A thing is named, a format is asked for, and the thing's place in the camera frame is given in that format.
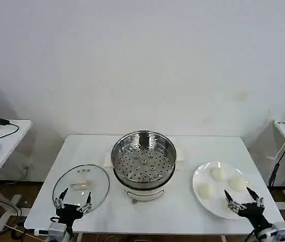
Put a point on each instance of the white steamed bun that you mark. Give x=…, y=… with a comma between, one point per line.
x=205, y=190
x=238, y=183
x=218, y=174

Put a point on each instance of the white steamer base pot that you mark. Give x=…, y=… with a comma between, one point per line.
x=144, y=194

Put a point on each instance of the white round plate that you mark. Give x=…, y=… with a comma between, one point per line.
x=207, y=206

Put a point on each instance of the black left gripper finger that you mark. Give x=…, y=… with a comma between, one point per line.
x=61, y=199
x=88, y=203

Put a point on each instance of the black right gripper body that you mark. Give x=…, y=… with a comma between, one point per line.
x=255, y=214

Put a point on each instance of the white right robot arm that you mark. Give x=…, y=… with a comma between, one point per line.
x=276, y=232

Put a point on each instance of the steel perforated steamer basket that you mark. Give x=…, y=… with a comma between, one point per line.
x=167, y=148

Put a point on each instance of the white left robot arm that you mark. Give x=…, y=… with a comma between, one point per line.
x=56, y=232

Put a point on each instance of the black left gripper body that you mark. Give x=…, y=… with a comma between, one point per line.
x=69, y=213

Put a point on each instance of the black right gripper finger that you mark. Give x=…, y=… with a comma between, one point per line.
x=255, y=196
x=233, y=205

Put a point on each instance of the black power adapter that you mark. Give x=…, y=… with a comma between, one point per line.
x=1, y=121

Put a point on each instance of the round glass lid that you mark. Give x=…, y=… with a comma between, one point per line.
x=99, y=181

